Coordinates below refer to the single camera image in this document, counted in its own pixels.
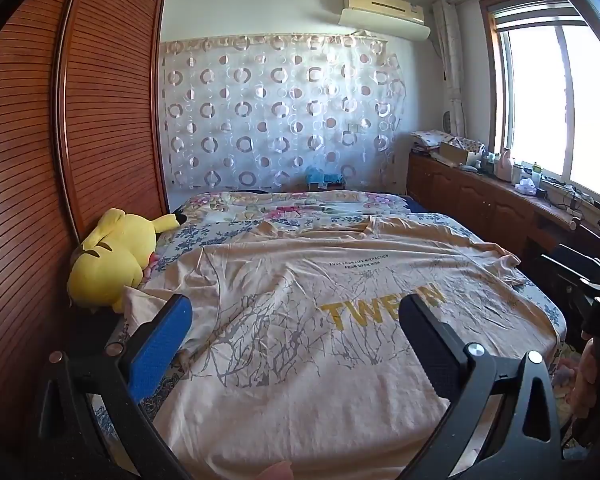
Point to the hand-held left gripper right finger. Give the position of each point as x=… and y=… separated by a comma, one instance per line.
x=430, y=340

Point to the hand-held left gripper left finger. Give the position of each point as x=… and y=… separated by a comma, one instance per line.
x=160, y=347

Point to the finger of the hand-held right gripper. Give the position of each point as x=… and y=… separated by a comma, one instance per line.
x=567, y=275
x=587, y=259

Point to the beige printed t-shirt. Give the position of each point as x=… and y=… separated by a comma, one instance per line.
x=305, y=360

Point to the person's right hand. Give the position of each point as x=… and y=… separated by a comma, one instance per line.
x=590, y=370

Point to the person's left hand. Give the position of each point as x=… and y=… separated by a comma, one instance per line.
x=276, y=472

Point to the patterned floor rug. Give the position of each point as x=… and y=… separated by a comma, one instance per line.
x=562, y=377

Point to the tissue pack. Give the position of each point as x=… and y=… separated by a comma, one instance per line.
x=525, y=186

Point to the yellow plush toy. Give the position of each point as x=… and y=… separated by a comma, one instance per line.
x=110, y=255

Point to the bed with blue floral sheet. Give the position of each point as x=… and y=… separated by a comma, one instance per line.
x=190, y=232

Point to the wooden low cabinet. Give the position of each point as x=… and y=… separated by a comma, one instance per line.
x=470, y=200

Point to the pink bottle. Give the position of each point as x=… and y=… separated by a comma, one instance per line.
x=505, y=165

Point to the cardboard box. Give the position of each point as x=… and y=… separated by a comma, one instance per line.
x=455, y=152

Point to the wooden-framed window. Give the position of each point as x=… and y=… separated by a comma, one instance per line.
x=580, y=85

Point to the floral pillow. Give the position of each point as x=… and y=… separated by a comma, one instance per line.
x=290, y=207

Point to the floral cloth pile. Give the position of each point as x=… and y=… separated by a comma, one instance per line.
x=430, y=141

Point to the blue toy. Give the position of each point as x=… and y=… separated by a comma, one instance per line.
x=324, y=176

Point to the white patterned window curtain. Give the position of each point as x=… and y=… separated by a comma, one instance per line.
x=452, y=60

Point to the circle-patterned sheer curtain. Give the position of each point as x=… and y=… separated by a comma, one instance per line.
x=280, y=110

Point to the wooden slatted wardrobe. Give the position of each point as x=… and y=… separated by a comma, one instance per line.
x=110, y=85

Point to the white air conditioner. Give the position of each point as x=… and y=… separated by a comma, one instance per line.
x=380, y=7

